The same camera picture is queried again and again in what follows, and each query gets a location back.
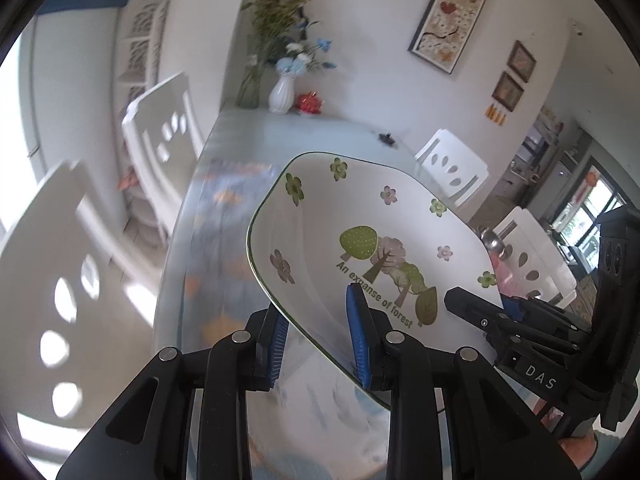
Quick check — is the white vase with blue flowers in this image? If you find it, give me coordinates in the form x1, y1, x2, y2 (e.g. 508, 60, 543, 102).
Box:
268, 22, 337, 114

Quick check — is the white lattice shelf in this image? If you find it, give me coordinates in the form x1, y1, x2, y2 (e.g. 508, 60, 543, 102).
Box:
117, 0, 172, 106

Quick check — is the stainless steel bowl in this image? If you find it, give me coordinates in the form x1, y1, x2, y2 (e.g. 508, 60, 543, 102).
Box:
477, 227, 508, 257

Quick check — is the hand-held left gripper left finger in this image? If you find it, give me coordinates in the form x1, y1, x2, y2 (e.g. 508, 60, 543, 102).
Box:
55, 305, 291, 480

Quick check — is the glass vase with green branches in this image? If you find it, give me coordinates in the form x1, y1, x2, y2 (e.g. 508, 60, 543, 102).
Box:
234, 0, 318, 109

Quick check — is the large framed butterfly painting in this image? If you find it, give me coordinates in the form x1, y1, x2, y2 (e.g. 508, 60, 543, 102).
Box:
407, 0, 494, 76

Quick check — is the white tree print plate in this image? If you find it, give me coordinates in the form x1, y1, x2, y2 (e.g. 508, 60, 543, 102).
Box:
246, 151, 506, 411

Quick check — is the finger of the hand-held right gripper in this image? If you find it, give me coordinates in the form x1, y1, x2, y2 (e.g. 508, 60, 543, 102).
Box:
444, 287, 571, 403
502, 296, 593, 355

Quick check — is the white cutout chair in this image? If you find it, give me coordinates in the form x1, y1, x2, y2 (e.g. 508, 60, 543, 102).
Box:
414, 129, 491, 211
122, 72, 206, 243
0, 160, 168, 461
492, 206, 579, 308

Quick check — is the person's right hand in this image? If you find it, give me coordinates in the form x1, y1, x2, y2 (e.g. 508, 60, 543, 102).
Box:
556, 435, 600, 468

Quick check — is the glass door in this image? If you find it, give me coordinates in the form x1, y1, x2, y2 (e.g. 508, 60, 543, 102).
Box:
552, 157, 628, 256

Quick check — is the red teapot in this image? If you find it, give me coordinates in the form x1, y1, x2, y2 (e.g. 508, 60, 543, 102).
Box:
297, 91, 326, 114

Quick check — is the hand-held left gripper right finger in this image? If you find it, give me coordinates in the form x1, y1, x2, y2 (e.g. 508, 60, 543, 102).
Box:
345, 282, 583, 480

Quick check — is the scallop patterned tablecloth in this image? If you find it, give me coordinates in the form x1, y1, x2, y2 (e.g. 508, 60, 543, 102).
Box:
165, 157, 396, 480

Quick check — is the small framed picture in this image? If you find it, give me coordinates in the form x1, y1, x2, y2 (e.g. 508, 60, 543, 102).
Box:
507, 40, 537, 84
492, 72, 525, 111

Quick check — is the kitchen cabinet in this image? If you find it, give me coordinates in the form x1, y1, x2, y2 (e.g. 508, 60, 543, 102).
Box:
510, 110, 568, 191

